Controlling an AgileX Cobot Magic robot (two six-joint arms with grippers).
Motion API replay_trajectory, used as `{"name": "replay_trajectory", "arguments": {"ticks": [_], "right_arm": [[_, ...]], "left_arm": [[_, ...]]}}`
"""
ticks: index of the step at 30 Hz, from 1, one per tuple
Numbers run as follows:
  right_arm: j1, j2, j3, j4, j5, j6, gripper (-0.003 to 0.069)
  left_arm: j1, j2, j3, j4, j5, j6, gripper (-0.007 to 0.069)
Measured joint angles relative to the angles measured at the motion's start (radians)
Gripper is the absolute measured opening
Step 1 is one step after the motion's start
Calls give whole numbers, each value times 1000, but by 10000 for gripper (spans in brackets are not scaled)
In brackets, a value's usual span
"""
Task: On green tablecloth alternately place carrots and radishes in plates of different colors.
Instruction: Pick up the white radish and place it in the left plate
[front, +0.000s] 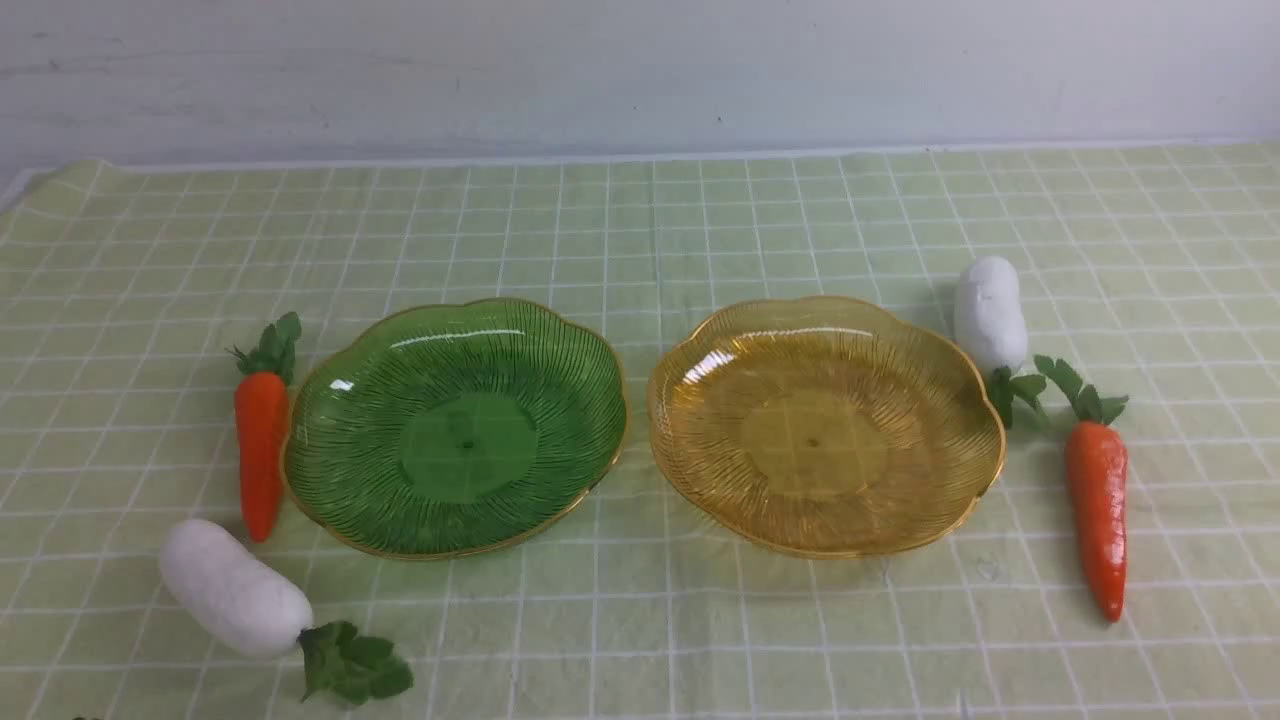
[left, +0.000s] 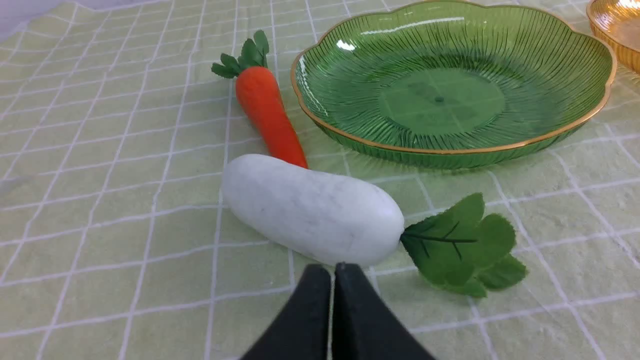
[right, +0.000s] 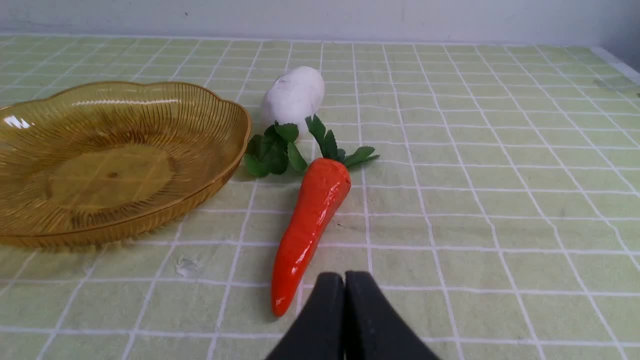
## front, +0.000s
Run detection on white toy radish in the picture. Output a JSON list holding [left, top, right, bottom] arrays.
[[157, 518, 415, 707], [954, 256, 1048, 429]]

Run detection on toy carrot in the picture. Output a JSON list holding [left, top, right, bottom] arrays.
[[230, 311, 302, 543], [1034, 354, 1129, 624]]

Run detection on amber ribbed plastic plate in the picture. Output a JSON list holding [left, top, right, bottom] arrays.
[[646, 296, 1007, 559]]

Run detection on green ribbed plastic plate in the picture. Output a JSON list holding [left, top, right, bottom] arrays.
[[278, 297, 628, 561]]

